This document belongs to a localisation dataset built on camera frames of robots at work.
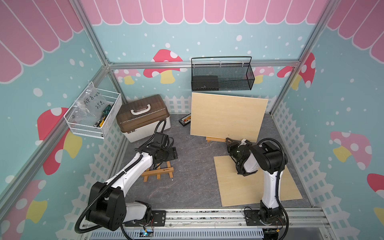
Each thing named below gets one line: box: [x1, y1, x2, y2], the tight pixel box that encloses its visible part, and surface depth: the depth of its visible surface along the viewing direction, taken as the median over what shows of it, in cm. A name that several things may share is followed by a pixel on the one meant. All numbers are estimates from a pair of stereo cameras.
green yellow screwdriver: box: [94, 104, 112, 128], surface depth 74 cm
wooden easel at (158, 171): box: [141, 161, 175, 182], surface depth 89 cm
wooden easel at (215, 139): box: [205, 136, 227, 143], surface depth 102 cm
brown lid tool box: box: [116, 94, 171, 143], surface depth 96 cm
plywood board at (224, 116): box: [190, 92, 269, 143], surface depth 94 cm
